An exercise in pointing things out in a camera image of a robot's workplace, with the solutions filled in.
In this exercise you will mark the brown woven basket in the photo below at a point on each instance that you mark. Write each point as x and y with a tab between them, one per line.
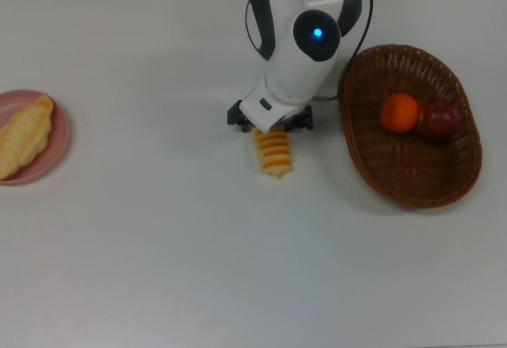
376	165

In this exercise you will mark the ridged toy bread roll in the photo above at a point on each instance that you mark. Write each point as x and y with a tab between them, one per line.
273	154

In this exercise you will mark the red toy apple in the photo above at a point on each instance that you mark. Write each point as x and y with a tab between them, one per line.
441	122

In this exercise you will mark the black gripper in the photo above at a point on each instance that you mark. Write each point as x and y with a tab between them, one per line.
288	123

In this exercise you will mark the pink plate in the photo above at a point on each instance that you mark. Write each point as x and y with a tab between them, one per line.
60	138

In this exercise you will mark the toy orange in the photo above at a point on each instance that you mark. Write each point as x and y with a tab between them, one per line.
399	113

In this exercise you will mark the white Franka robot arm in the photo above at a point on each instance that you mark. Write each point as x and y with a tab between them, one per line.
293	70

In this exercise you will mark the braided toy bread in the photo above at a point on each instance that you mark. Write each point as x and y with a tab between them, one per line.
24	138

